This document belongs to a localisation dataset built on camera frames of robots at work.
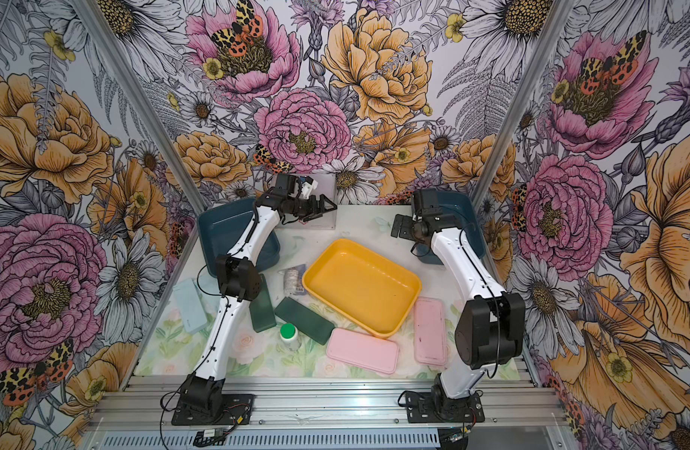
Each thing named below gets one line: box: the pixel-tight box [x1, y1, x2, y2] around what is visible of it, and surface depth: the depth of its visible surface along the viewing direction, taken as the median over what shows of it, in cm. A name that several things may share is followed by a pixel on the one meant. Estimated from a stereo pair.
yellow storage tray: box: [301, 238, 422, 339], surface depth 101 cm
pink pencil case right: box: [413, 296, 449, 367], surface depth 88 cm
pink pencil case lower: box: [326, 327, 401, 375], surface depth 85 cm
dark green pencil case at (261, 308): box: [249, 273, 277, 333], surface depth 91 cm
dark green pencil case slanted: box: [273, 296, 336, 345], surface depth 92 cm
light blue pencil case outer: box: [172, 278, 209, 334], surface depth 95 cm
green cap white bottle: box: [279, 322, 300, 351], surface depth 81 cm
